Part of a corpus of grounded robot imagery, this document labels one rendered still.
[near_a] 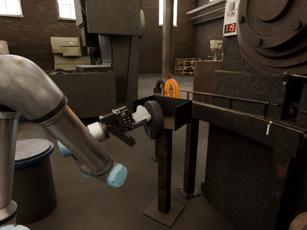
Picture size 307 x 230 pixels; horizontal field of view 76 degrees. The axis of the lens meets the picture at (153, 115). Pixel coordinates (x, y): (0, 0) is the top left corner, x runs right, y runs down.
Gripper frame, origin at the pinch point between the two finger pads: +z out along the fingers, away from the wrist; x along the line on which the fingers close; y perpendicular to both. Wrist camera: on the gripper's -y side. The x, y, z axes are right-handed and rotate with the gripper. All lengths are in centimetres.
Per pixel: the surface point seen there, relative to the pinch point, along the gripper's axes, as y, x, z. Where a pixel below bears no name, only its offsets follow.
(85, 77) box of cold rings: 2, 213, -8
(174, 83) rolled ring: -7, 60, 43
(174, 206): -75, 24, 5
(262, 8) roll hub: 28, -21, 39
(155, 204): -72, 31, -6
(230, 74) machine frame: 0, 11, 51
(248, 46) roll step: 15.1, -10.1, 43.2
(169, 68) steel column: -99, 620, 319
